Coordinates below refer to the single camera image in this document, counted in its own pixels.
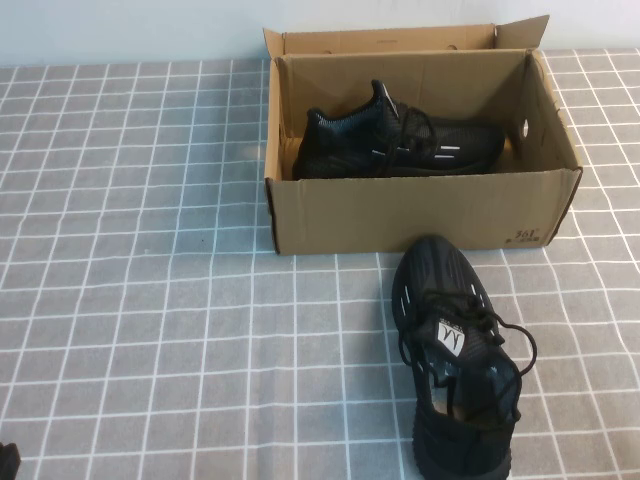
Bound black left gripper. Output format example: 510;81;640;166
0;442;20;480

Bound black sneaker with white tongue label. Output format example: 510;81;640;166
391;234;539;480

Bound brown cardboard shoe box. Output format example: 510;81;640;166
262;14;585;257

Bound black sneaker with white stripes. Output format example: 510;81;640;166
291;79;507;180

